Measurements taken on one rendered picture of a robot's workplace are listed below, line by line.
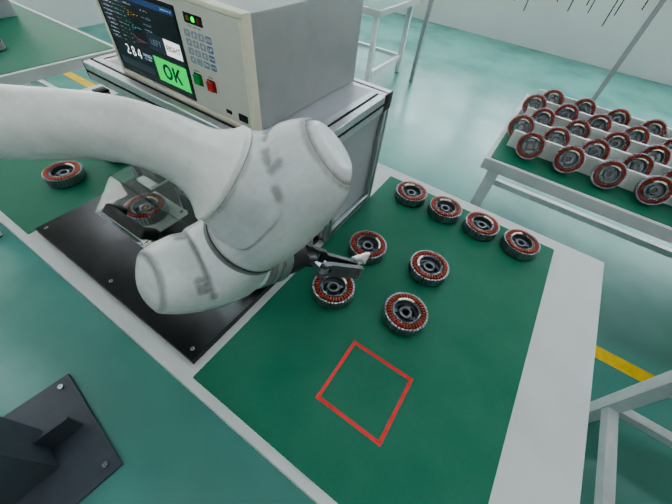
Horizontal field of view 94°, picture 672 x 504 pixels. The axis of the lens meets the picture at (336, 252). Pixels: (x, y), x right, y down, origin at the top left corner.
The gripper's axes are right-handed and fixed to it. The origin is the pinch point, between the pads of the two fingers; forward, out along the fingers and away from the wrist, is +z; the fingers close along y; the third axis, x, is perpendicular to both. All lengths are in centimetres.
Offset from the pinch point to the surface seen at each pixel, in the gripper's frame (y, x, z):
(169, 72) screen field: -47, 16, -16
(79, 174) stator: -88, -28, -15
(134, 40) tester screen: -56, 18, -20
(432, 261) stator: 14.2, -2.3, 33.3
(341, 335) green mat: 10.0, -21.5, 3.1
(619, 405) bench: 95, -28, 95
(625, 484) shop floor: 117, -55, 96
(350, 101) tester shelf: -20.9, 26.6, 13.6
